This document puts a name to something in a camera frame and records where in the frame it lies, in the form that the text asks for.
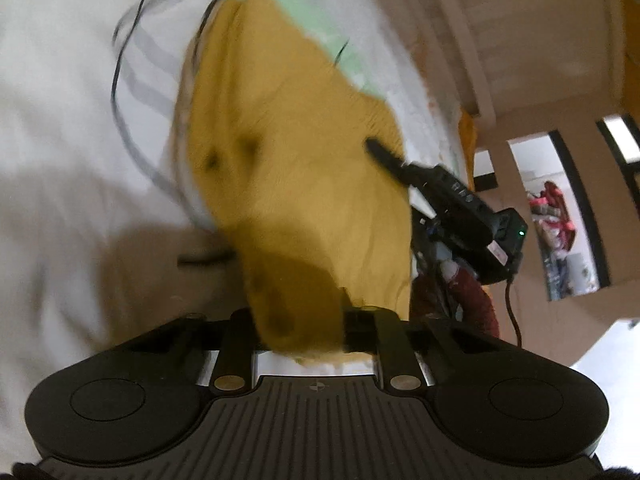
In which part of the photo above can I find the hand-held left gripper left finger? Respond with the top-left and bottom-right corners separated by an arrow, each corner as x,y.
112,307 -> 261,393

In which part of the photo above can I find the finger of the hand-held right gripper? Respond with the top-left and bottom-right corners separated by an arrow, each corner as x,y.
363,137 -> 418,188

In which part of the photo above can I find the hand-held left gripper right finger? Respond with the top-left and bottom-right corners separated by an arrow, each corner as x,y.
342,305 -> 501,393

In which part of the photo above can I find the mustard yellow knit sweater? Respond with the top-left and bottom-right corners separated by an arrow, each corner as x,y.
172,0 -> 416,363

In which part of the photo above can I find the person's right forearm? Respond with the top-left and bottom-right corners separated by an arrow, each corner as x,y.
410,260 -> 501,341

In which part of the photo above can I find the pile of colourful clothes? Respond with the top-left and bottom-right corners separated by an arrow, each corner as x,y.
527,180 -> 601,301

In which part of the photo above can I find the mustard yellow bed cloth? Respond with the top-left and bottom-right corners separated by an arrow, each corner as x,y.
456,110 -> 479,193

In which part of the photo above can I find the white leaf-printed bed sheet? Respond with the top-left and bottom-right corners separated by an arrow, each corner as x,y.
0,0 -> 476,411

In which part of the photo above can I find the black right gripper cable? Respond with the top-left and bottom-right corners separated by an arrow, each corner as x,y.
504,275 -> 523,348

